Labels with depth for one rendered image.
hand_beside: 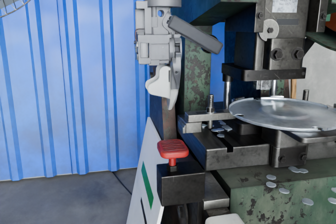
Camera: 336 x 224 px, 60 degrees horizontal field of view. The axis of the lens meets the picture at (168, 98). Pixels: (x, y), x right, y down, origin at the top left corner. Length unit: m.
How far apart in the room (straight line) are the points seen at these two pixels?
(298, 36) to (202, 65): 0.33
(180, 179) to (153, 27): 0.31
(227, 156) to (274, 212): 0.17
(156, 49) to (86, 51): 1.40
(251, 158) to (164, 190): 0.28
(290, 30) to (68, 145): 1.61
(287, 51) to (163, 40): 0.39
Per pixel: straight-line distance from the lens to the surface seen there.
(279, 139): 0.79
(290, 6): 0.85
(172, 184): 0.63
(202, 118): 0.86
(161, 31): 0.56
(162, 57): 0.54
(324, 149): 0.93
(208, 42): 0.57
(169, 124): 1.08
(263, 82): 0.90
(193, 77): 1.02
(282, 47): 0.81
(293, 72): 0.89
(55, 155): 2.12
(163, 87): 0.56
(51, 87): 1.98
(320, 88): 2.59
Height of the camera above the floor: 1.01
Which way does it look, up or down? 14 degrees down
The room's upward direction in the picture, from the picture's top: straight up
